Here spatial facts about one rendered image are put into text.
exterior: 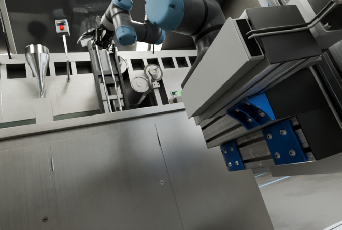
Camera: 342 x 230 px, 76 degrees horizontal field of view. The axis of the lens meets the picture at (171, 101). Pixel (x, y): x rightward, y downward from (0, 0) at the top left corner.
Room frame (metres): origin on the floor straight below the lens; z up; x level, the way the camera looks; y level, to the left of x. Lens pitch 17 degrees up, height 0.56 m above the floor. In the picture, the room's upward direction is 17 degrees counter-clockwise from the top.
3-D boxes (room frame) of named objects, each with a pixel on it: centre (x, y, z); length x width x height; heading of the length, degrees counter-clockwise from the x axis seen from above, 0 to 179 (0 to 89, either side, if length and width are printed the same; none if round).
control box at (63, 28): (1.24, 0.57, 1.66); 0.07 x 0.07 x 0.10; 16
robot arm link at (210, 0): (0.62, -0.18, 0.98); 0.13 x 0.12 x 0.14; 133
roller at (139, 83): (1.52, 0.23, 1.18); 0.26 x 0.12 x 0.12; 28
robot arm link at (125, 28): (0.74, 0.08, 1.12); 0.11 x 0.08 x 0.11; 133
